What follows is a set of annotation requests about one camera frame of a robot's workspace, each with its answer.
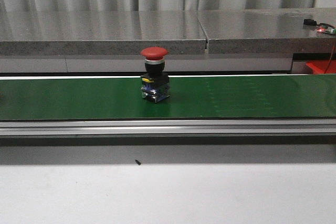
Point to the red emergency stop button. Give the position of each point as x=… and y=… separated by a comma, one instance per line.
x=155, y=83

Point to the grey stone slab left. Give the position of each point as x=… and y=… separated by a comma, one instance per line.
x=100, y=33

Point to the grey stone slab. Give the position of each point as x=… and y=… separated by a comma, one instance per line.
x=266, y=30
x=100, y=33

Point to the grey stone slab right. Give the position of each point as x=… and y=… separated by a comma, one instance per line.
x=266, y=30

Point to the green conveyor belt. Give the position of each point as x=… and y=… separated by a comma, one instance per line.
x=274, y=96

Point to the red plastic bin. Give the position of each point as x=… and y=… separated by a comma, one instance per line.
x=321, y=66

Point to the black sensor module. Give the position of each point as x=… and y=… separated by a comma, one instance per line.
x=310, y=22

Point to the green circuit board red LED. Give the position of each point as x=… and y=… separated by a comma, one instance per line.
x=326, y=29

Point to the aluminium conveyor front rail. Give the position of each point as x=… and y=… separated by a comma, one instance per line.
x=320, y=126

